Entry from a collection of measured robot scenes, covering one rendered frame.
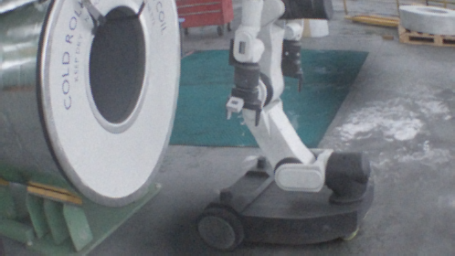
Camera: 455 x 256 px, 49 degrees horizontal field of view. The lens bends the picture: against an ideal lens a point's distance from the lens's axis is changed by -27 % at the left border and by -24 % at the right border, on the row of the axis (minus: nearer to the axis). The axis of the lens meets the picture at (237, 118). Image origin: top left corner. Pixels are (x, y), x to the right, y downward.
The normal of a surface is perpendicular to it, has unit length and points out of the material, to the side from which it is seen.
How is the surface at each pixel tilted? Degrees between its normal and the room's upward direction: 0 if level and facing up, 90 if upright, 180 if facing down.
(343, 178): 90
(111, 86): 53
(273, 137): 90
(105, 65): 77
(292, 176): 90
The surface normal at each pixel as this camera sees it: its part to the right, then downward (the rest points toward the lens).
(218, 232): -0.42, 0.30
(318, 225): -0.09, 0.29
